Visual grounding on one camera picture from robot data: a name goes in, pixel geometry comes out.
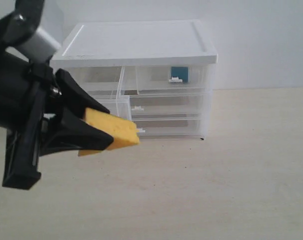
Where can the yellow cheese wedge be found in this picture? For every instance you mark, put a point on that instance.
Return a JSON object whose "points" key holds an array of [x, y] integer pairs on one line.
{"points": [[123, 131]]}

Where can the bottom wide clear drawer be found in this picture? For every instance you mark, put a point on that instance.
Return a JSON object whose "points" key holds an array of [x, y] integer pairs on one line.
{"points": [[171, 128]]}

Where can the white plastic drawer cabinet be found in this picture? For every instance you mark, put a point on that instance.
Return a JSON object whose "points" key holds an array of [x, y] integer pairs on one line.
{"points": [[140, 44]]}

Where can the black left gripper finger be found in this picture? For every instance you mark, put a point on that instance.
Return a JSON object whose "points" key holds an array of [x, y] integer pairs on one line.
{"points": [[67, 132], [74, 97]]}

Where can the wide clear drawer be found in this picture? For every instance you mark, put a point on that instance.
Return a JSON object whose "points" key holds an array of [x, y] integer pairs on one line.
{"points": [[171, 128], [166, 106]]}

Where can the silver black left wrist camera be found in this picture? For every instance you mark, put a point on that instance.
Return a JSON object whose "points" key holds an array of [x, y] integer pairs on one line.
{"points": [[34, 28]]}

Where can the white cap teal bottle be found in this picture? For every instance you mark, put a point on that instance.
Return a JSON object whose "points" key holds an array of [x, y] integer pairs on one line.
{"points": [[185, 75]]}

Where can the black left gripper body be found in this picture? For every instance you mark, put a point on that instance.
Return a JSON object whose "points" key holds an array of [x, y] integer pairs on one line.
{"points": [[25, 89]]}

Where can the middle wide clear drawer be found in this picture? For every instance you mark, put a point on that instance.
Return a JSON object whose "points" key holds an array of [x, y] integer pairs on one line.
{"points": [[166, 106]]}

